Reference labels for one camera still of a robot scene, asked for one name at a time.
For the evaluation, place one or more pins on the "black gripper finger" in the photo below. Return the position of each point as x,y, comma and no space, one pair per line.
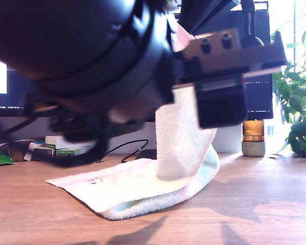
204,10
222,107

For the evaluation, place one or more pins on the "pastel checked fluffy tea towel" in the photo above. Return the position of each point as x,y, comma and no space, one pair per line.
117,183

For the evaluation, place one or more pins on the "black Huawei monitor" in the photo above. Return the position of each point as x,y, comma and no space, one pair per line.
260,102

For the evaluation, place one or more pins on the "black headphones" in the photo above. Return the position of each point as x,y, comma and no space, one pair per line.
250,23

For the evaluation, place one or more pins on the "amber glass lamp grey base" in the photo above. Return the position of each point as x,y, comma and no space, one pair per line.
253,150

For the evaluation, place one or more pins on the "green leafy houseplant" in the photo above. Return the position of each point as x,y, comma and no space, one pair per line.
295,97

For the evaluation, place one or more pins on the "black monitor stand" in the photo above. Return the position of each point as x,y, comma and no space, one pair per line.
148,154

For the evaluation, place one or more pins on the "green and white long box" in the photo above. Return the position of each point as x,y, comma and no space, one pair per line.
74,152

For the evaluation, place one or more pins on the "dark brown small box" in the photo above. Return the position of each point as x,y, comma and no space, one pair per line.
42,152

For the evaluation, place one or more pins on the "small white blue box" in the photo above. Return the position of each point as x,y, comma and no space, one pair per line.
28,152

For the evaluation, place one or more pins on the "brown wooden block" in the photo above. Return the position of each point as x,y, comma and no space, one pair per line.
16,153

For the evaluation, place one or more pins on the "black monitor with terminal windows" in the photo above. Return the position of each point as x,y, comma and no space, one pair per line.
5,102

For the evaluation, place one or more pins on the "green plastic packet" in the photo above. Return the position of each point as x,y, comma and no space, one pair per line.
0,158

